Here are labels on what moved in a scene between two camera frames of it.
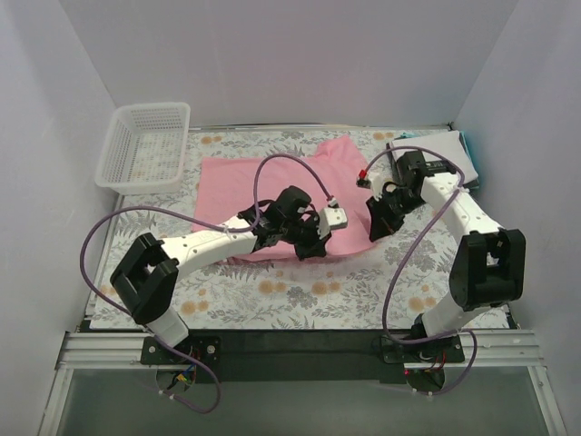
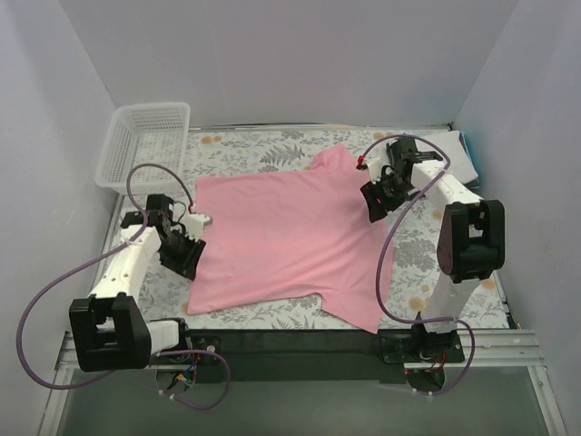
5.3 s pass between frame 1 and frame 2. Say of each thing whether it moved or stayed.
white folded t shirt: stayed
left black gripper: moved
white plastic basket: stayed
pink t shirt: moved
